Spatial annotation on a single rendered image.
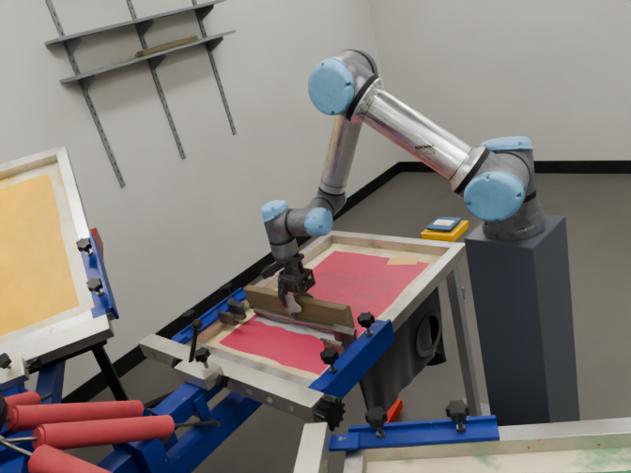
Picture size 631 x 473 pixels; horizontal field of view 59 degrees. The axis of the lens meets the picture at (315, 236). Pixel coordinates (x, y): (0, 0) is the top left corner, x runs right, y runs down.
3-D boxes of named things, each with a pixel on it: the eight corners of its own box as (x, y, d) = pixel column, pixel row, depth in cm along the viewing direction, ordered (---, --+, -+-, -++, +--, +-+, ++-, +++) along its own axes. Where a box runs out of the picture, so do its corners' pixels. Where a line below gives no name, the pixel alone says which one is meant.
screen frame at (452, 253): (330, 238, 221) (329, 230, 220) (468, 252, 183) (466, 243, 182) (178, 354, 170) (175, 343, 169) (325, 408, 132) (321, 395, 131)
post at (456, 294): (464, 399, 257) (431, 211, 220) (511, 412, 243) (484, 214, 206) (442, 431, 243) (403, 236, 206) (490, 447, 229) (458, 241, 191)
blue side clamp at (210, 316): (246, 304, 191) (239, 287, 188) (255, 307, 188) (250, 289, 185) (178, 356, 172) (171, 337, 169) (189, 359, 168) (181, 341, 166)
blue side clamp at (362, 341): (380, 336, 155) (376, 315, 152) (395, 340, 152) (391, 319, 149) (315, 406, 135) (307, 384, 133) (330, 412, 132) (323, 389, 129)
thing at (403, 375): (428, 351, 200) (411, 264, 186) (450, 356, 195) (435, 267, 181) (357, 438, 170) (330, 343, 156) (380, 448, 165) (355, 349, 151)
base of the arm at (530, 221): (557, 217, 137) (554, 180, 133) (530, 244, 129) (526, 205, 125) (500, 211, 148) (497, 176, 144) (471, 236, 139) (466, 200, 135)
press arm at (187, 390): (208, 382, 146) (203, 367, 144) (223, 389, 142) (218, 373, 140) (157, 426, 135) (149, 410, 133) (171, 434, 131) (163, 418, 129)
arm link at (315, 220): (335, 197, 150) (300, 198, 156) (317, 214, 141) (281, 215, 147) (341, 222, 153) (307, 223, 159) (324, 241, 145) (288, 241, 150)
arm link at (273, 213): (279, 209, 146) (253, 210, 150) (289, 246, 150) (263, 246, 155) (293, 197, 152) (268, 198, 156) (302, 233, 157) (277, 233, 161)
